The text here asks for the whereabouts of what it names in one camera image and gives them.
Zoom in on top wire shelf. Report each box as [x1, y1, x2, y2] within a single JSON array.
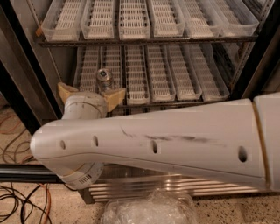
[[38, 36, 257, 47]]

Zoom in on fridge glass door right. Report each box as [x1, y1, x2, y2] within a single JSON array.
[[230, 18, 279, 100]]

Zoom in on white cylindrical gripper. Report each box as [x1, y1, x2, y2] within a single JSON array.
[[57, 82, 126, 120]]

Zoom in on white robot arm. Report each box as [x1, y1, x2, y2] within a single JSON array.
[[30, 92, 280, 191]]

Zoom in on clear tray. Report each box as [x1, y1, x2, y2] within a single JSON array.
[[146, 45, 176, 102], [100, 46, 123, 88], [178, 0, 223, 39], [189, 44, 229, 102], [73, 46, 100, 92], [118, 0, 151, 40], [124, 45, 150, 105], [148, 0, 186, 38], [41, 0, 86, 42], [210, 0, 259, 37], [167, 45, 202, 101], [80, 0, 116, 39]]

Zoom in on wire shelf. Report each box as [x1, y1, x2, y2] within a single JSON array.
[[38, 36, 257, 47], [117, 101, 225, 109]]

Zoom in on silver redbull can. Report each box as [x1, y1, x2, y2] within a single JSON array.
[[96, 68, 114, 92]]

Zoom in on fridge glass door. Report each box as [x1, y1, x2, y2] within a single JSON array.
[[0, 3, 77, 184], [230, 18, 279, 100]]

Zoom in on black cables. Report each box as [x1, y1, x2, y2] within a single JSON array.
[[0, 183, 77, 224]]

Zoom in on clear plastic bag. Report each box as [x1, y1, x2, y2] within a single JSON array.
[[100, 189, 199, 224]]

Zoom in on fridge glass door left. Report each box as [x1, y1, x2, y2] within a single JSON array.
[[0, 3, 77, 184]]

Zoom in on orange cable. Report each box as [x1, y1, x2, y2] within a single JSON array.
[[38, 183, 53, 224]]

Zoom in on steel fridge base grille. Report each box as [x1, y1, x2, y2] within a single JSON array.
[[78, 164, 273, 204]]

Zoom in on middle wire shelf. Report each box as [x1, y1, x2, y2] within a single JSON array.
[[117, 101, 225, 109]]

